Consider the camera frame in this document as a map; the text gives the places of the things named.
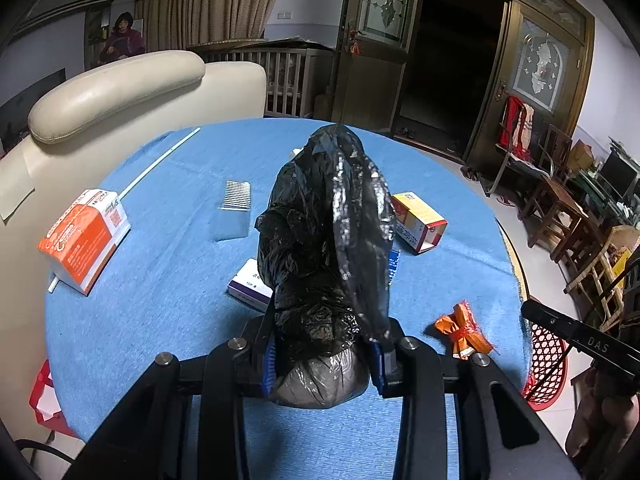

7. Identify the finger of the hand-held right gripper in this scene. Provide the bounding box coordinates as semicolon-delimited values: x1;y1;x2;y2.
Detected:
521;299;623;368

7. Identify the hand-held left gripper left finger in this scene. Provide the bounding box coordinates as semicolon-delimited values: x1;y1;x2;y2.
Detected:
62;317;281;480

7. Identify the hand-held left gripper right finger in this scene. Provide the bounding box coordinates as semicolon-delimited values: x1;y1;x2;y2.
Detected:
367;317;581;480

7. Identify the red plastic basket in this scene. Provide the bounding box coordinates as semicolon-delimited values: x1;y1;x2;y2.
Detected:
520;322;571;413

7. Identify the purple and white box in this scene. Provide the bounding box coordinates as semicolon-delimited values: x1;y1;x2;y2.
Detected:
227;258;276;308

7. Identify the orange wrapper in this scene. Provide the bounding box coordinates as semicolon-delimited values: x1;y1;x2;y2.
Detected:
434;300;495;361

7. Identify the black plastic bag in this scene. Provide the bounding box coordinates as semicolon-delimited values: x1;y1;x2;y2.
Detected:
255;124;398;408

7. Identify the orange and yellow box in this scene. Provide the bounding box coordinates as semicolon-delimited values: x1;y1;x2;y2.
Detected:
390;191;448;256

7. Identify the orange and white box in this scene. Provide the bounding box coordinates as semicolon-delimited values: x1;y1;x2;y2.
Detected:
37;189;132;296

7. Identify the person's right hand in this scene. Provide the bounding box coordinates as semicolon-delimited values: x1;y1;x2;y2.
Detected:
565;395;640;468

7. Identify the wooden chair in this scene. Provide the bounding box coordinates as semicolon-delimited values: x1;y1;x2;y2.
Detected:
565;225;640;331
520;125;591;248

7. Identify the round wooden table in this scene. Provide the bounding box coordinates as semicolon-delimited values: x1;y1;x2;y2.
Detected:
492;215;532;311

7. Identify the green desk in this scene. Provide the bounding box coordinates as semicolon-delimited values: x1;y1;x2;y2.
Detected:
575;167;640;226

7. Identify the blue tablecloth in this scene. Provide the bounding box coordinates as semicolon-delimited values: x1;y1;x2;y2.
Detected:
44;117;531;480

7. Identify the black monitor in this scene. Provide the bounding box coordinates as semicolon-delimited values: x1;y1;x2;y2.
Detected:
597;150;640;201

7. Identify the clear plastic comb case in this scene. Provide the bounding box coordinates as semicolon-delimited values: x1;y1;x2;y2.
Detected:
216;181;253;242

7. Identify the metal chair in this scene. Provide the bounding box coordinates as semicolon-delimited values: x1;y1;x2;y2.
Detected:
487;92;556;196

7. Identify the cardboard box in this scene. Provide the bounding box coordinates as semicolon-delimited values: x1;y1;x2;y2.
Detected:
567;139;596;173

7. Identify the red cloth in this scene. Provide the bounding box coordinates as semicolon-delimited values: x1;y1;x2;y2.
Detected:
497;95;535;161

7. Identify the red bag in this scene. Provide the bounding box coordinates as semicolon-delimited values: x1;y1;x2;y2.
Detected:
29;359;76;436

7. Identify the thin white stick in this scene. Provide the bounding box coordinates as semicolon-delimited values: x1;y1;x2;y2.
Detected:
47;127;202;293

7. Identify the wooden glass-panel door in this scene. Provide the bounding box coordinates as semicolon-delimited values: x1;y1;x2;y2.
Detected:
462;0;596;163
327;0;426;133

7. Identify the wooden crib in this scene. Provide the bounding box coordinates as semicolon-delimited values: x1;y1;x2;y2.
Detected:
187;37;335;118

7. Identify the cream leather sofa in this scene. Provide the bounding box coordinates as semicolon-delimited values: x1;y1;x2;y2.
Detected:
0;50;267;241

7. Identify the seated woman in red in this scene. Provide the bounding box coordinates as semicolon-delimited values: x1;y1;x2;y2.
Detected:
84;2;147;71

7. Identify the beige curtain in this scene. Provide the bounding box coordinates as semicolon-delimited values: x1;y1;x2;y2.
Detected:
134;0;293;51

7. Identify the black cable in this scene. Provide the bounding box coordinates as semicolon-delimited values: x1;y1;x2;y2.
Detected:
14;437;81;466

